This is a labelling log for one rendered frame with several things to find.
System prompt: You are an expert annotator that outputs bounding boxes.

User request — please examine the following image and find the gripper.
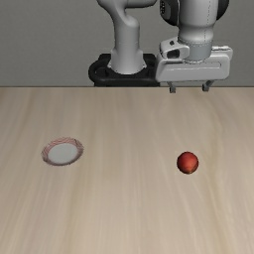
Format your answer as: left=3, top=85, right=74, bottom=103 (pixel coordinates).
left=155, top=37, right=234, bottom=94

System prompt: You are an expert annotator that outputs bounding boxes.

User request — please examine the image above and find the red onion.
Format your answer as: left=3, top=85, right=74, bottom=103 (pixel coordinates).
left=176, top=151, right=199, bottom=175

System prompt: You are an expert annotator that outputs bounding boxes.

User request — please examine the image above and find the white plate with red rim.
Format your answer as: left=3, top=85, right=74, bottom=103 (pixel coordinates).
left=41, top=137, right=84, bottom=167

